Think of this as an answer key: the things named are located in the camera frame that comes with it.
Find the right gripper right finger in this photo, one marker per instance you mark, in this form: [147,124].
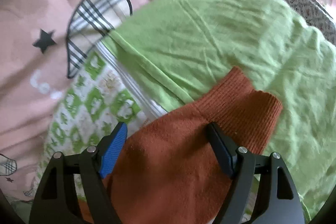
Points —
[277,199]

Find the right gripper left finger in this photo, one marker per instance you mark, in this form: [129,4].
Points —
[56,198]

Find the rust orange knit sweater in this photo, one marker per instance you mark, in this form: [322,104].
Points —
[167,171]

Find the green white patterned bedsheet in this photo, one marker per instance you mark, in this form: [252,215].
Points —
[101,95]

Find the lime green garment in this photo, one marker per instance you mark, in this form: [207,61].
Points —
[177,50]

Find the pink heart-print duvet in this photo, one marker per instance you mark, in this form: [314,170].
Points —
[33,80]

